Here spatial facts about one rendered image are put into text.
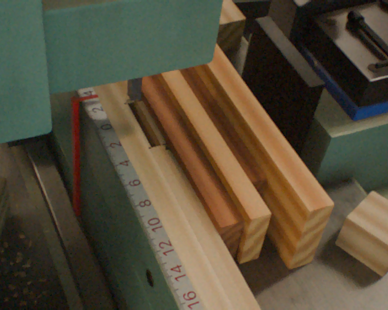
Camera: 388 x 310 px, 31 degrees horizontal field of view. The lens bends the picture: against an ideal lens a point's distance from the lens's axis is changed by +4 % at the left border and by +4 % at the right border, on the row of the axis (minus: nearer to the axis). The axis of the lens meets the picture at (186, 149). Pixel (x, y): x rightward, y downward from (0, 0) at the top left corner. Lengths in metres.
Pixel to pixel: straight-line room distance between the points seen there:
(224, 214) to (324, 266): 0.09
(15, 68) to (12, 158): 0.31
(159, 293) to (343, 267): 0.15
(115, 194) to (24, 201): 0.18
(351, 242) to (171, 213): 0.14
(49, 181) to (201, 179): 0.21
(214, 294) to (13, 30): 0.20
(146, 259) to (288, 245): 0.11
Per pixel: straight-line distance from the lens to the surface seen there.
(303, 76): 0.54
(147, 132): 0.56
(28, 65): 0.42
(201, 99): 0.56
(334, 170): 0.58
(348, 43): 0.57
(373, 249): 0.54
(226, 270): 0.47
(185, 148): 0.53
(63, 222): 0.64
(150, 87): 0.58
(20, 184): 0.69
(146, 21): 0.47
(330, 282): 0.53
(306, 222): 0.49
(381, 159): 0.61
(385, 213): 0.54
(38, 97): 0.43
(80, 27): 0.46
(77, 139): 0.57
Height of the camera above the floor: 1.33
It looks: 46 degrees down
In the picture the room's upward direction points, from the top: 9 degrees clockwise
